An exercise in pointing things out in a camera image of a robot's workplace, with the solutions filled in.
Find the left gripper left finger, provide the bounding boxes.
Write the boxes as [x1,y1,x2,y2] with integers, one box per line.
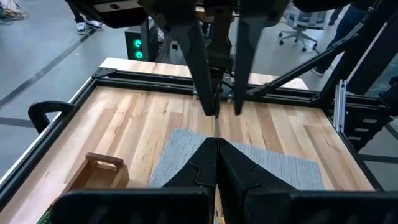
[50,138,218,224]

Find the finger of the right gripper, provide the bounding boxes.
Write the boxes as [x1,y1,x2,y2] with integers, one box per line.
[169,24,221,118]
[233,16,269,116]

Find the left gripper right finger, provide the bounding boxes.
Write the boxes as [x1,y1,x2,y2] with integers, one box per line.
[216,138,398,224]

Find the green lemon lime tea packet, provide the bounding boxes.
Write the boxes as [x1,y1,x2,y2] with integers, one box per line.
[36,208,53,224]

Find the wooden compartment tea box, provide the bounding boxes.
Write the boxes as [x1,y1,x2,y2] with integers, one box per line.
[46,151,131,215]

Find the grey woven placemat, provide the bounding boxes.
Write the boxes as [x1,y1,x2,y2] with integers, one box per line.
[147,128,326,191]

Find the black computer with green lights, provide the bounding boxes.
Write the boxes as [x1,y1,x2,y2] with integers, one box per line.
[124,17,160,62]

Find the white office chair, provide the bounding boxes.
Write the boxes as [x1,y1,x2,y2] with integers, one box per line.
[277,2,322,53]

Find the person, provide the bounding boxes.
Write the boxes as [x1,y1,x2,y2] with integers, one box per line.
[65,0,106,35]
[310,2,373,78]

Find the silver aluminium extrusion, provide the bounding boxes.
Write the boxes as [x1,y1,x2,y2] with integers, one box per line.
[333,78,348,134]

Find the person's foot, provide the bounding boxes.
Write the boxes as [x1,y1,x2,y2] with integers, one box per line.
[0,0,31,26]

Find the black frame handle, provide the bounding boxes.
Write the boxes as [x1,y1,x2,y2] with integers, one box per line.
[27,100,76,135]

